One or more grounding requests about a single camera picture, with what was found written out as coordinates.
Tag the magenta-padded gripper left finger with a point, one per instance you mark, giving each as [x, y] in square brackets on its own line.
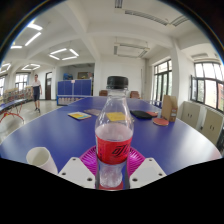
[88, 163]

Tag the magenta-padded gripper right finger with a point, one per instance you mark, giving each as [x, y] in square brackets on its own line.
[136, 163]

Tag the clear red-labelled drink bottle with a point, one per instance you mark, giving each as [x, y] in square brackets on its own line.
[114, 150]

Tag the red table tennis paddle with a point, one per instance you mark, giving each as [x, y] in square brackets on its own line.
[153, 113]
[161, 122]

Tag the white cup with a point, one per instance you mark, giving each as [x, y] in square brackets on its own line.
[40, 158]

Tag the yellow book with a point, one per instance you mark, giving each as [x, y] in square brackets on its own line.
[115, 116]

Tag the brownish thin book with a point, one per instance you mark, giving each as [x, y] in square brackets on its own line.
[93, 112]

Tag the brown cardboard box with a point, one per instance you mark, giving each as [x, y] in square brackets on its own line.
[169, 108]

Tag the brown chair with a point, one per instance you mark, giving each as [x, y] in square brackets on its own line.
[103, 93]
[135, 95]

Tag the beige cabinet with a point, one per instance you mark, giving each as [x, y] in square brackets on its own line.
[190, 115]
[212, 126]

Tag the folded blue table tennis table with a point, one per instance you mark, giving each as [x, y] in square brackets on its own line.
[75, 88]

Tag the tall black-framed window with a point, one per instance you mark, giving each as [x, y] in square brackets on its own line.
[162, 81]

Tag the dark door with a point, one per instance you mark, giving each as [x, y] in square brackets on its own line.
[48, 86]

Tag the person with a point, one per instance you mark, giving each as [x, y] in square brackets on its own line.
[36, 91]

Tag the red-legged table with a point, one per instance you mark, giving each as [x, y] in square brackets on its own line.
[11, 105]

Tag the bookshelf unit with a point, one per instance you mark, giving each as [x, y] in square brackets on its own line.
[16, 94]

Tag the large black-framed window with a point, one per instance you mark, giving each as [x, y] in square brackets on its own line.
[210, 88]

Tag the ceiling air conditioner unit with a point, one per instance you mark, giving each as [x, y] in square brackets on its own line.
[131, 50]

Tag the ceiling light group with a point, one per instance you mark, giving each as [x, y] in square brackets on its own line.
[59, 51]

